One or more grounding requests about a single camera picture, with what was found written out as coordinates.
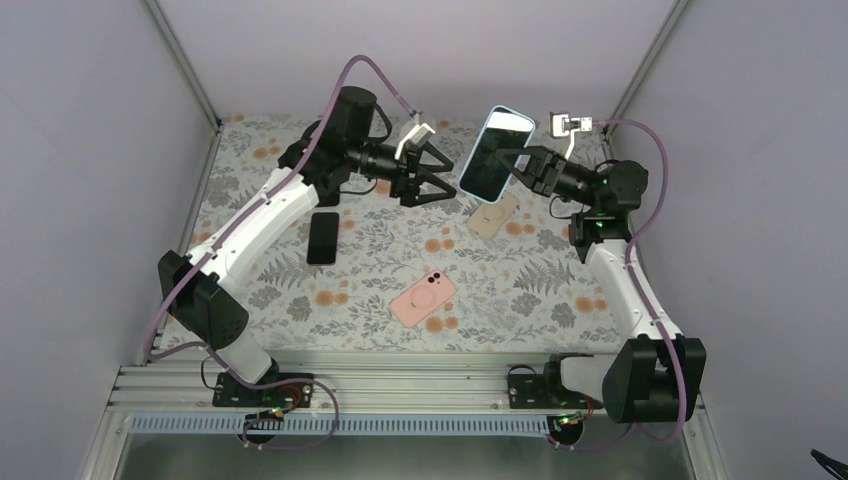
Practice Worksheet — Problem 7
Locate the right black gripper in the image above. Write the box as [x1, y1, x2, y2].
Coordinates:
[494, 145, 599, 209]

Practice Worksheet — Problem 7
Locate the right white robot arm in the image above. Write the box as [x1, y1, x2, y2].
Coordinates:
[495, 146, 707, 423]

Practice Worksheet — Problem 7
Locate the light blue phone case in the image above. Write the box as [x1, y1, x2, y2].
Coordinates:
[458, 105, 537, 205]

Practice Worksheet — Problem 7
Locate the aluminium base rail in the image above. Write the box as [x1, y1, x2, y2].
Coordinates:
[105, 351, 707, 415]

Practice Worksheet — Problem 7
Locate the floral patterned table mat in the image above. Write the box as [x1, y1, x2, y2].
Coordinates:
[160, 113, 639, 355]

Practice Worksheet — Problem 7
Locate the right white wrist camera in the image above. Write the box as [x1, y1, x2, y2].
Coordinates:
[549, 112, 594, 160]

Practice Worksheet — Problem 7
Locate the aluminium corner frame post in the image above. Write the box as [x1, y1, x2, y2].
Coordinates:
[143, 0, 222, 132]
[602, 0, 694, 137]

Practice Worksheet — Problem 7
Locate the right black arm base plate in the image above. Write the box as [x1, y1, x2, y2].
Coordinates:
[506, 366, 604, 410]

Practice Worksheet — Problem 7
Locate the pink phone case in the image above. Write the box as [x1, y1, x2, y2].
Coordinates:
[389, 270, 457, 328]

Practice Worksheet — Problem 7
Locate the beige phone case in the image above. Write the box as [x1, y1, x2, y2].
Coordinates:
[466, 193, 519, 240]

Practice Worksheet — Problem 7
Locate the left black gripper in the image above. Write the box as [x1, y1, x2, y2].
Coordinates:
[347, 138, 455, 207]

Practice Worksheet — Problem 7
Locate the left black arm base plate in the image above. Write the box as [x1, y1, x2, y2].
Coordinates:
[211, 372, 314, 409]

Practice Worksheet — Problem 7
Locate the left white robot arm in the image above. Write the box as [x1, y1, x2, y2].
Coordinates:
[156, 86, 456, 405]

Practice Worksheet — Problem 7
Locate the aluminium corner frame post left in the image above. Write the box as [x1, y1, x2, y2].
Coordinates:
[143, 0, 222, 132]

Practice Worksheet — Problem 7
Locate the aluminium corner frame post right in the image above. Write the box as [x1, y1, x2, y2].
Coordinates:
[602, 0, 694, 137]

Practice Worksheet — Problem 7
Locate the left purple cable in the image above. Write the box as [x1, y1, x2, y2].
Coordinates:
[144, 54, 419, 453]

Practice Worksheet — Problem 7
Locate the grey slotted cable duct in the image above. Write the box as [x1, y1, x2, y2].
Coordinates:
[127, 412, 578, 437]

